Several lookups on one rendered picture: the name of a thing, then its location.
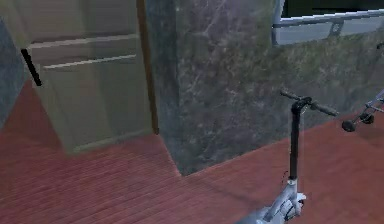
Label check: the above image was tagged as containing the beige panelled room door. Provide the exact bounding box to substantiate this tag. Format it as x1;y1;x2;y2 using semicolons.
0;0;160;157

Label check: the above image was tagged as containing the black and silver kick scooter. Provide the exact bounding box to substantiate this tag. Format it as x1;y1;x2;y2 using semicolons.
238;89;340;224

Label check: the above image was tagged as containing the black door handle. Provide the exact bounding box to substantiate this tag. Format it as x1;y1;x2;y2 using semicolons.
20;48;43;87

